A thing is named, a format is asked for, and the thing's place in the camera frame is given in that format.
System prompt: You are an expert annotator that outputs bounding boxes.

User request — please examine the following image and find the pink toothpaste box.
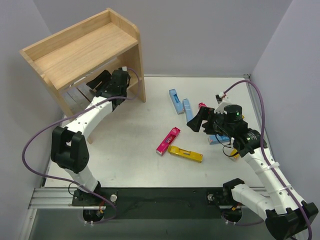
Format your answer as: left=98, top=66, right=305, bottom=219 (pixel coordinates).
left=198, top=102, right=207, bottom=109
left=156, top=127, right=181, bottom=156

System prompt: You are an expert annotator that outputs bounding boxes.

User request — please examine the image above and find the silver toothpaste box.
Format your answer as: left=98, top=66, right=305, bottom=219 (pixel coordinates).
left=83, top=84, right=96, bottom=99
left=65, top=89, right=83, bottom=114
left=75, top=85, right=92, bottom=108

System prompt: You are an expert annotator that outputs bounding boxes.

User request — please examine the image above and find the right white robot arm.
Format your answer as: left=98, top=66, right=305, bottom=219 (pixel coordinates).
left=187, top=104, right=319, bottom=240

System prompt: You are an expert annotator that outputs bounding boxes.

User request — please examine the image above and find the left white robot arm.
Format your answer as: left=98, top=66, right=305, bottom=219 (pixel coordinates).
left=51, top=67, right=131, bottom=206

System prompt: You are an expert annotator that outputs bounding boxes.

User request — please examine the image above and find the wooden two-tier shelf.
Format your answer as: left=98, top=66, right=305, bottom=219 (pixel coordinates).
left=19, top=7, right=147, bottom=145

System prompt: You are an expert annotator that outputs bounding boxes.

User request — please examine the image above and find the yellow toothpaste box near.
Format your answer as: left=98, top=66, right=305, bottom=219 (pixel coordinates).
left=229, top=149, right=240, bottom=160

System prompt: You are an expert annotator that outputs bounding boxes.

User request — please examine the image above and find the yellow toothpaste box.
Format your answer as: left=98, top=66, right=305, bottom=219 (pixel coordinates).
left=229, top=149, right=240, bottom=160
left=168, top=145, right=203, bottom=163

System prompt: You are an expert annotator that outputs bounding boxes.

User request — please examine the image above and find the blue toothpaste box middle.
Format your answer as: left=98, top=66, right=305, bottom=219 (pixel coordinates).
left=182, top=98, right=194, bottom=122

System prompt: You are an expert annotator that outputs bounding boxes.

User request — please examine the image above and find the blue toothpaste box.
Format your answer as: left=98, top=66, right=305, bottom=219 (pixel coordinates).
left=182, top=98, right=194, bottom=122
left=208, top=135, right=230, bottom=145
left=168, top=88, right=184, bottom=115

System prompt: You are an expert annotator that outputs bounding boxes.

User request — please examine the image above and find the blue toothpaste box near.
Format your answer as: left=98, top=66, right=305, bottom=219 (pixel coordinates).
left=208, top=135, right=230, bottom=145

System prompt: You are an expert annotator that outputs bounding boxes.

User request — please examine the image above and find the blue toothpaste box far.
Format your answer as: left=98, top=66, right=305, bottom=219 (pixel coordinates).
left=168, top=88, right=184, bottom=115

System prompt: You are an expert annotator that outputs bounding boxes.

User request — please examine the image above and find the yellow toothpaste box front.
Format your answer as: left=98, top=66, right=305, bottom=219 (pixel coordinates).
left=168, top=145, right=203, bottom=163

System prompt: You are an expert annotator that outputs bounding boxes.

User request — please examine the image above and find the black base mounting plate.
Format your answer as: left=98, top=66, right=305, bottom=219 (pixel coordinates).
left=71, top=187, right=243, bottom=223

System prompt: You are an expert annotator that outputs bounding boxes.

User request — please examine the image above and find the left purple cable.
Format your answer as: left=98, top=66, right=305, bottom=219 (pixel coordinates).
left=21, top=67, right=141, bottom=223

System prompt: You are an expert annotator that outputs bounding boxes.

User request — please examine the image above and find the purple cable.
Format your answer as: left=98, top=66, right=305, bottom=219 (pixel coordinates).
left=21, top=67, right=141, bottom=223
left=223, top=79, right=313, bottom=240

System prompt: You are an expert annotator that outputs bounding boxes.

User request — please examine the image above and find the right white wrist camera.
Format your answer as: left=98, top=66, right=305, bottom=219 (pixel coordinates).
left=214, top=92, right=232, bottom=114

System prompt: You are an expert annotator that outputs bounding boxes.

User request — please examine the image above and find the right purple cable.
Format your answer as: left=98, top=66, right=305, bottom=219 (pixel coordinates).
left=223, top=79, right=313, bottom=240

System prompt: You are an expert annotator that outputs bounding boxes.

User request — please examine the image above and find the aluminium frame rail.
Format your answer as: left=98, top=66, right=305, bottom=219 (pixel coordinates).
left=28, top=186, right=298, bottom=210

